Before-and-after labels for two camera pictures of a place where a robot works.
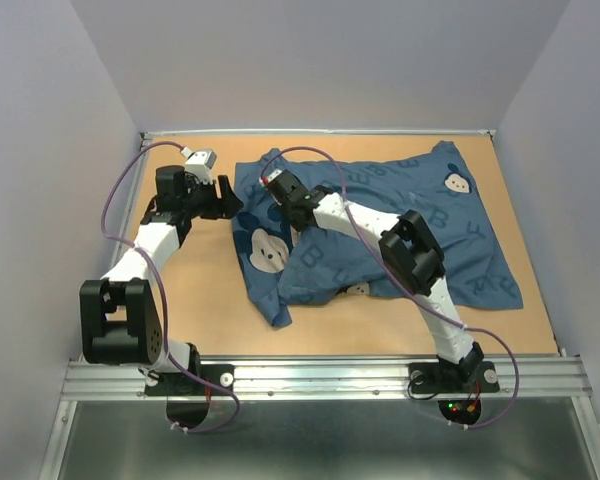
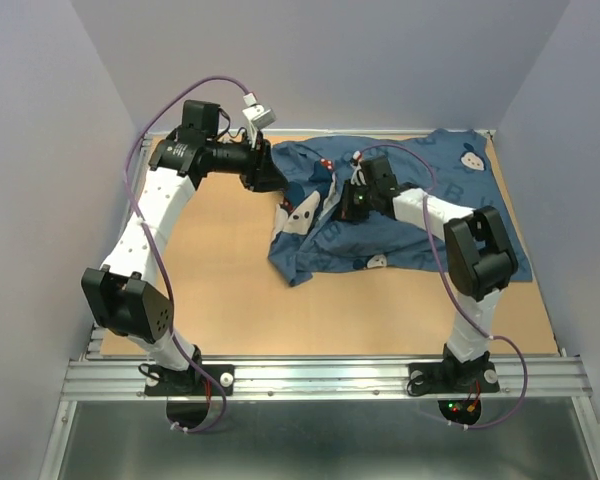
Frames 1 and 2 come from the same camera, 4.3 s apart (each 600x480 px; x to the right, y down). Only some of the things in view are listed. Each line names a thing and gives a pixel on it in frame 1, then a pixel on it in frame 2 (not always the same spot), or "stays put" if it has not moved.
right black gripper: x=297 y=226 to x=344 y=211
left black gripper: x=225 y=207 to x=273 y=180
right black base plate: x=470 y=377 stays put
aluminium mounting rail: x=332 y=379 stays put
